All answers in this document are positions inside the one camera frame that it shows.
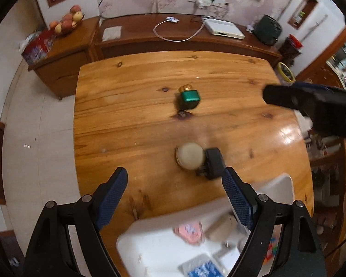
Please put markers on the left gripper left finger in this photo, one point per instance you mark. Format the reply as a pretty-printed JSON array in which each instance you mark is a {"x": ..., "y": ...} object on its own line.
[{"x": 108, "y": 196}]

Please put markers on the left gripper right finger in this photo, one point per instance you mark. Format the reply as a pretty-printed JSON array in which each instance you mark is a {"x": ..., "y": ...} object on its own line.
[{"x": 242, "y": 197}]

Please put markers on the round cream compact case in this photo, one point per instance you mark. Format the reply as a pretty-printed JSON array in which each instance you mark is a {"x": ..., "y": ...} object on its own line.
[{"x": 190, "y": 156}]

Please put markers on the blue label plastic box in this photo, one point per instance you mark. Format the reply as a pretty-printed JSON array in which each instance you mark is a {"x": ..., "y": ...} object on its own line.
[{"x": 201, "y": 266}]

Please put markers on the green perfume bottle gold cap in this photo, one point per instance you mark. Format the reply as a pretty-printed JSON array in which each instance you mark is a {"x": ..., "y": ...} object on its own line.
[{"x": 188, "y": 98}]

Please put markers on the colourful puzzle cube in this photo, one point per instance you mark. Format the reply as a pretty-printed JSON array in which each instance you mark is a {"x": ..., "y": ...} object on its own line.
[{"x": 272, "y": 249}]

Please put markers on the black plug adapter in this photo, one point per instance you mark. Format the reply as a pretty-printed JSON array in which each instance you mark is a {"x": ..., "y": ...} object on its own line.
[{"x": 213, "y": 165}]

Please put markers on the white plastic tray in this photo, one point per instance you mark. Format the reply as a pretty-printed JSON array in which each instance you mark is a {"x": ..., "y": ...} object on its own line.
[{"x": 165, "y": 245}]

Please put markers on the pink correction tape dispenser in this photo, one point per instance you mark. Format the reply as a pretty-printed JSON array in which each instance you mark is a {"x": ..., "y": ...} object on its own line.
[{"x": 190, "y": 233}]

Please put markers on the yellow green round object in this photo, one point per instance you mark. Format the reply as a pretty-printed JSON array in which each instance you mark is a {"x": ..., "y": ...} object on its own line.
[{"x": 284, "y": 73}]

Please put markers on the red lid jar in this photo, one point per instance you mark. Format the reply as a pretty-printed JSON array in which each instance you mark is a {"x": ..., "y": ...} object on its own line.
[{"x": 290, "y": 49}]

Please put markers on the dark green bag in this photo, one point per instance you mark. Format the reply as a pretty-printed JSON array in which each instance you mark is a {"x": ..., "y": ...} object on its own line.
[{"x": 267, "y": 30}]

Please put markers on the wooden sideboard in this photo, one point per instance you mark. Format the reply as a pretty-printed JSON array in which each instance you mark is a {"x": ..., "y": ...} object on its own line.
[{"x": 141, "y": 33}]

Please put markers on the white router box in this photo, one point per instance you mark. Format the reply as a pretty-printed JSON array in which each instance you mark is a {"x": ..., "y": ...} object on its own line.
[{"x": 223, "y": 28}]

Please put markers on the white paper card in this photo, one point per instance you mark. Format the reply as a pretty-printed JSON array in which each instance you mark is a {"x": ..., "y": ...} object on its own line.
[{"x": 111, "y": 33}]

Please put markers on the red gift box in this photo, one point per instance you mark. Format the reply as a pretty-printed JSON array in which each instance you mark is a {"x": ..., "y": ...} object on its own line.
[{"x": 36, "y": 46}]

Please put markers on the fruit bowl with peaches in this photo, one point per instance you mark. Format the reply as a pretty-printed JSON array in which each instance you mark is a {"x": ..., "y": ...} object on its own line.
[{"x": 68, "y": 22}]

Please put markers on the white wall power strip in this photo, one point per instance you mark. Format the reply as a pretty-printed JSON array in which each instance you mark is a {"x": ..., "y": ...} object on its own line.
[{"x": 207, "y": 3}]

